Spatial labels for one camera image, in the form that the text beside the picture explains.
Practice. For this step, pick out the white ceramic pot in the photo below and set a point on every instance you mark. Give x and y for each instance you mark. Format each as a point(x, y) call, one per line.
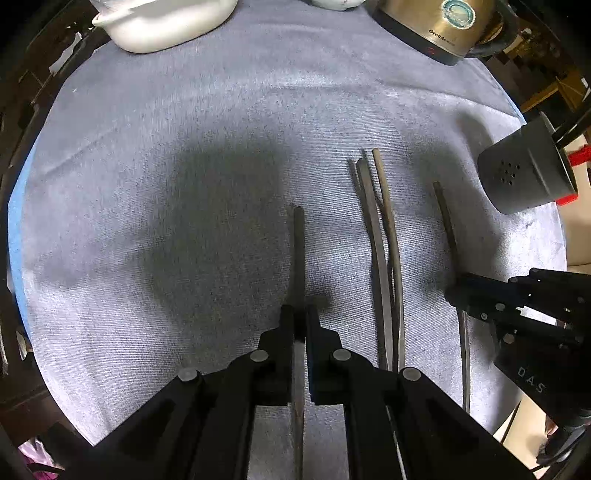
point(171, 23)

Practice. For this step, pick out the blue under cloth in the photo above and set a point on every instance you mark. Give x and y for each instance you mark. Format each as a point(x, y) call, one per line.
point(21, 221)

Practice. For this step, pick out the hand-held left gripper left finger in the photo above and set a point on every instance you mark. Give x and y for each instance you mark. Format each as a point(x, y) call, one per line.
point(288, 360)

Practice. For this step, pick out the red plastic stool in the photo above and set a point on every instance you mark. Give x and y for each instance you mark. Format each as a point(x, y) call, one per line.
point(581, 156)

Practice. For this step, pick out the wooden stair railing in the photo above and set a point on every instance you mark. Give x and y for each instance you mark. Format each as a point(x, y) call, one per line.
point(568, 87)

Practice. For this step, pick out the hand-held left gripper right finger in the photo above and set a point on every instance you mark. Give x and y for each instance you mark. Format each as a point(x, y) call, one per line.
point(315, 369)

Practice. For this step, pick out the grey metal chopstick holder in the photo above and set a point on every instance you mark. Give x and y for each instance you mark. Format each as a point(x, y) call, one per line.
point(521, 170)

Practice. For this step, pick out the white bowl with print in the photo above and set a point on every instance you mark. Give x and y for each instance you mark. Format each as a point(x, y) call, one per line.
point(337, 3)

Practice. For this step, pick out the carved dark wooden furniture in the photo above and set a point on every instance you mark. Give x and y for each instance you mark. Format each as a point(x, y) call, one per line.
point(27, 83)

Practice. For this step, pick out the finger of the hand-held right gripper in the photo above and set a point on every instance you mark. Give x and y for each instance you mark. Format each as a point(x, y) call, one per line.
point(526, 325)
point(471, 293)

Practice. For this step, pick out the bronze electric kettle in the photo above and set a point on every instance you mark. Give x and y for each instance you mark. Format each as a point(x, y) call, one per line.
point(443, 27)

